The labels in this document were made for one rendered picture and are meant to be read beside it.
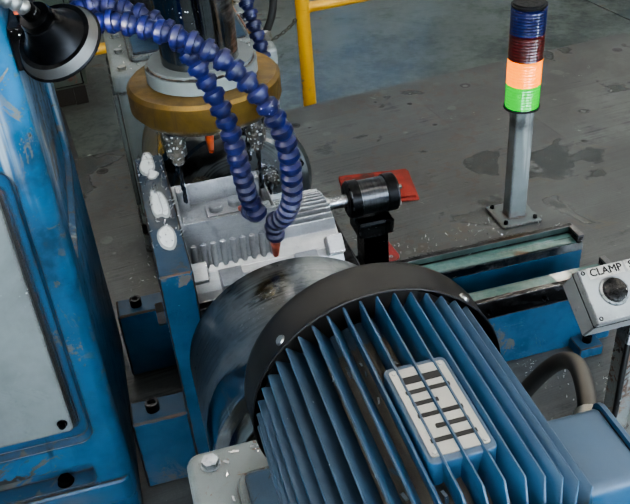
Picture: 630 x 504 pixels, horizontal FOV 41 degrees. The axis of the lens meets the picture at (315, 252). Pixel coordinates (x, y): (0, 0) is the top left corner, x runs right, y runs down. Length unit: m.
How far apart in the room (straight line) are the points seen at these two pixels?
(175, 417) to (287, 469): 0.61
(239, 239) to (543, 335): 0.51
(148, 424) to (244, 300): 0.29
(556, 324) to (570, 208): 0.42
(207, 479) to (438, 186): 1.15
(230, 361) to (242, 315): 0.05
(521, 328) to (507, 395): 0.81
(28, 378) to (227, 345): 0.24
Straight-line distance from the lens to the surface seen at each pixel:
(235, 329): 0.87
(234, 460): 0.72
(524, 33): 1.47
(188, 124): 0.94
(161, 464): 1.17
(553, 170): 1.83
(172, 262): 0.98
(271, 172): 1.27
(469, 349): 0.52
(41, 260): 0.90
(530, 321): 1.30
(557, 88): 2.19
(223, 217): 1.05
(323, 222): 1.10
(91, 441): 1.07
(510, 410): 0.49
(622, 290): 1.05
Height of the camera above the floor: 1.69
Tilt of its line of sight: 35 degrees down
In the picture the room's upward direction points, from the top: 5 degrees counter-clockwise
